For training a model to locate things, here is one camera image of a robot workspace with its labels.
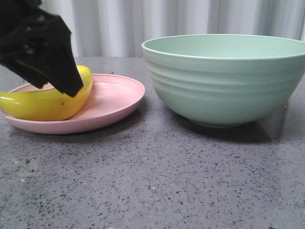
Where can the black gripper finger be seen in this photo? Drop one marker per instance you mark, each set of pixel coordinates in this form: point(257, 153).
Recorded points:
point(62, 71)
point(32, 69)

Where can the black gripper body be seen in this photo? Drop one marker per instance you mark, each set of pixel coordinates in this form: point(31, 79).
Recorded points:
point(27, 31)

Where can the yellow banana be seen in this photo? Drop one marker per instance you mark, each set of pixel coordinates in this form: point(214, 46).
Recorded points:
point(47, 105)

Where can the pink plate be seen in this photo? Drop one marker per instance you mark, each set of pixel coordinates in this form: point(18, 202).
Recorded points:
point(113, 97)

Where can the green ribbed bowl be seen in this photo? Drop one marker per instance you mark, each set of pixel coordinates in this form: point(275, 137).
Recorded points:
point(224, 80)

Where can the white pleated curtain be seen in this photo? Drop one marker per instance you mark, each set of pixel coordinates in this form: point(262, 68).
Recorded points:
point(117, 28)

